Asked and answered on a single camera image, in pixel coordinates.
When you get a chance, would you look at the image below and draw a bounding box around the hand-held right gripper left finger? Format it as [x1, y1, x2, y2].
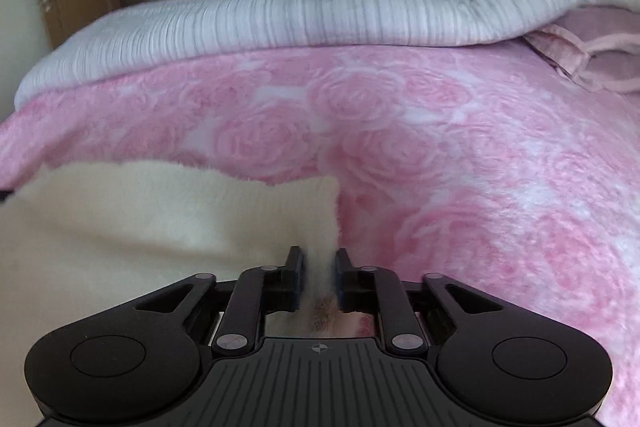
[135, 246, 307, 355]

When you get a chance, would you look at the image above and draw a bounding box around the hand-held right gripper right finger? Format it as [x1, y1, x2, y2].
[334, 248, 506, 353]

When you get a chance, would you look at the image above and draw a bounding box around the cream fluffy sweater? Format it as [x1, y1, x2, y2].
[0, 159, 376, 427]

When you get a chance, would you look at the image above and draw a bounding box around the pink rose blanket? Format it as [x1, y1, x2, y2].
[0, 44, 640, 427]

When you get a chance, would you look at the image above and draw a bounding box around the lilac striped quilt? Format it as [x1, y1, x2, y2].
[14, 0, 640, 110]

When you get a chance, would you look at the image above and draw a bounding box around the purple pillow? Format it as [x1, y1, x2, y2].
[522, 7, 640, 95]

